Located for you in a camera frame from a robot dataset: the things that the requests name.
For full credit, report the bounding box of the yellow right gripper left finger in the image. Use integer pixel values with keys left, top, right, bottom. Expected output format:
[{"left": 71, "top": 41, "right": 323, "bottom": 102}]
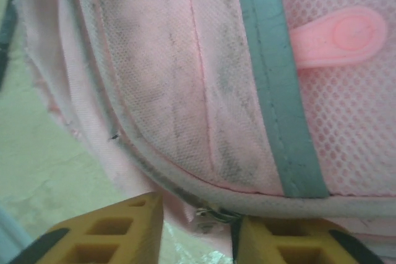
[{"left": 9, "top": 192, "right": 163, "bottom": 264}]

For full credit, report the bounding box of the pink backpack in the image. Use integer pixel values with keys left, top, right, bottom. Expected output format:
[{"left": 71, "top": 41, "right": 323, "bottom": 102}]
[{"left": 12, "top": 0, "right": 396, "bottom": 264}]

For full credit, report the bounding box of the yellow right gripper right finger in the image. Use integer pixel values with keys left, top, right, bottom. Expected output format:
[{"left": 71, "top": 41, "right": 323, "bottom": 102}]
[{"left": 233, "top": 216, "right": 384, "bottom": 264}]

